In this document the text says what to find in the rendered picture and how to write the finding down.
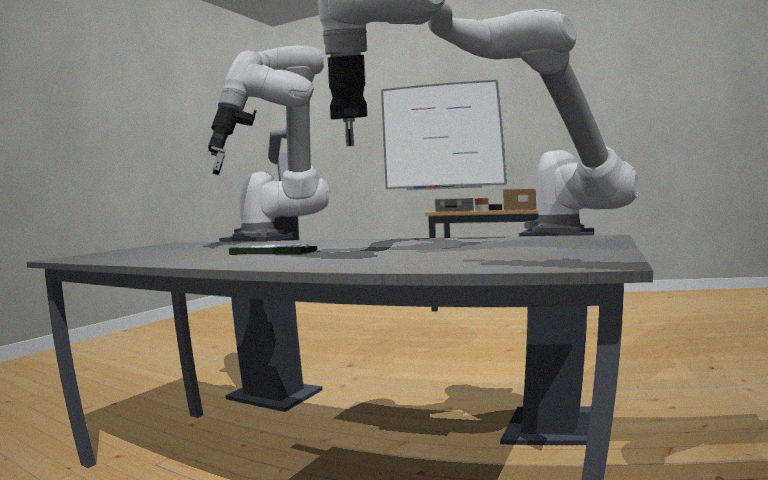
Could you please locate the green keyboard base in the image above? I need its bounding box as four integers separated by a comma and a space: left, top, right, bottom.
229, 244, 317, 255

